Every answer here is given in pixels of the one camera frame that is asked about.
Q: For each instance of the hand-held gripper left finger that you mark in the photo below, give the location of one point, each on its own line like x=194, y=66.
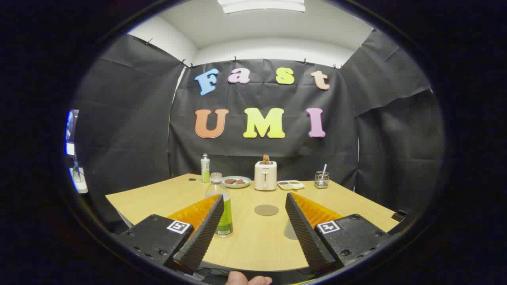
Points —
x=204, y=233

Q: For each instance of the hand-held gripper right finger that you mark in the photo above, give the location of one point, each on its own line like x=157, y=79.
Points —
x=305, y=233

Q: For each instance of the round brown coaster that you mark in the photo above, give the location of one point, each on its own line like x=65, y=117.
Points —
x=266, y=209

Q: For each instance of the green label juice bottle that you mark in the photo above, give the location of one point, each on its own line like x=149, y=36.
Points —
x=217, y=188

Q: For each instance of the small white green bottle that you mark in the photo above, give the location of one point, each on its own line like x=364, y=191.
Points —
x=205, y=168

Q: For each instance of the wooden table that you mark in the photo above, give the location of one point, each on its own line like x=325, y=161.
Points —
x=257, y=241

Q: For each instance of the white divided snack tray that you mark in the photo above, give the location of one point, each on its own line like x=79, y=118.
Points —
x=290, y=184

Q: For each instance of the pale green plate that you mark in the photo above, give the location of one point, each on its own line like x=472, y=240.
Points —
x=246, y=183

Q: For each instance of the white toaster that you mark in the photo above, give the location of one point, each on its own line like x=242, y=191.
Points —
x=265, y=178

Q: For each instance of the toast slice in toaster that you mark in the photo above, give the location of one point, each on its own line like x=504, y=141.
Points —
x=265, y=159

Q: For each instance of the black box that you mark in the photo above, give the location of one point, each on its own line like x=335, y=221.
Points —
x=399, y=215

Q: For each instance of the white plastic device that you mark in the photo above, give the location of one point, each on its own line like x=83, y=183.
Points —
x=79, y=182

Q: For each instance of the bright monitor screen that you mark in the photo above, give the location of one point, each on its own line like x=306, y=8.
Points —
x=70, y=130

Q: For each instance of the ceiling light panel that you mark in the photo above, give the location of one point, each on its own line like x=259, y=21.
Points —
x=261, y=4

